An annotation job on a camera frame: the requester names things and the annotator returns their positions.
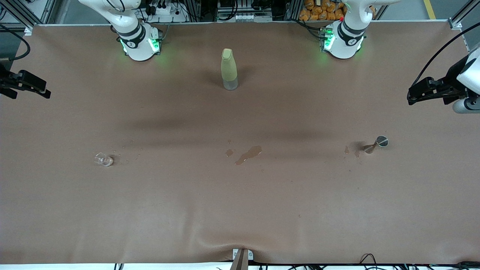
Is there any metal mount bracket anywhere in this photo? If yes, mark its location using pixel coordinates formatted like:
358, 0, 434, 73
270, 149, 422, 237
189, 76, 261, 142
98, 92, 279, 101
231, 248, 254, 270

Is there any white power strip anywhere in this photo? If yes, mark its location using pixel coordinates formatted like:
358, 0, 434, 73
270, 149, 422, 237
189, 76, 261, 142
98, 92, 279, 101
144, 2, 177, 16

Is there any aluminium frame post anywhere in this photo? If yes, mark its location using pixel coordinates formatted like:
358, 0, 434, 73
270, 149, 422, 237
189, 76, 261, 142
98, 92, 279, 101
449, 0, 480, 30
3, 0, 34, 30

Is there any large brown liquid puddle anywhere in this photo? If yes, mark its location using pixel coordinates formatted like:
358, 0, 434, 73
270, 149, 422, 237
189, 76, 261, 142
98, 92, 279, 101
235, 145, 263, 165

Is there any metal double jigger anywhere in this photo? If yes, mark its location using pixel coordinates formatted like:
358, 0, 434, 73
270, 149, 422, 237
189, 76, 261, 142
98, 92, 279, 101
363, 136, 389, 154

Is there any green bottle with clear base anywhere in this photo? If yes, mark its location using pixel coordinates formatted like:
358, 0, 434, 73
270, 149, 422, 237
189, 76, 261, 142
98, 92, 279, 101
220, 48, 239, 91

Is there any clear glass beaker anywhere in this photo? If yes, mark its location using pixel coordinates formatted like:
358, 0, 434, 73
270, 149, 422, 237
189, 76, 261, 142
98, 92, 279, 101
94, 152, 114, 167

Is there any brown table mat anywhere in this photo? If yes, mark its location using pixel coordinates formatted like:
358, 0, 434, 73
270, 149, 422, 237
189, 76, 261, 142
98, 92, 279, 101
0, 21, 480, 265

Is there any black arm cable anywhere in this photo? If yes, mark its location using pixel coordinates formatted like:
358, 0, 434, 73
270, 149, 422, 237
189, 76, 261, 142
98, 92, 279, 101
0, 23, 31, 62
412, 32, 480, 87

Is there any black electronics box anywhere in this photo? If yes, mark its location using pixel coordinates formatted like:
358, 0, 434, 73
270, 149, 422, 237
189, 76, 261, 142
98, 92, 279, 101
217, 0, 272, 17

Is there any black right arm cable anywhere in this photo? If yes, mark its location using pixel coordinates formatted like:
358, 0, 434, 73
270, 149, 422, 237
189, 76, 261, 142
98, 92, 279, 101
0, 23, 31, 62

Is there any orange packets pile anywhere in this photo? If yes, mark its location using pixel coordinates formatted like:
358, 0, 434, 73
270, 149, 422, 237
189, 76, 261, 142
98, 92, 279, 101
299, 0, 347, 21

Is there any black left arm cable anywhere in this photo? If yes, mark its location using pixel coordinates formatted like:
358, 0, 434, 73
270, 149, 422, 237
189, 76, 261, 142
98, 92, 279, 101
412, 32, 480, 87

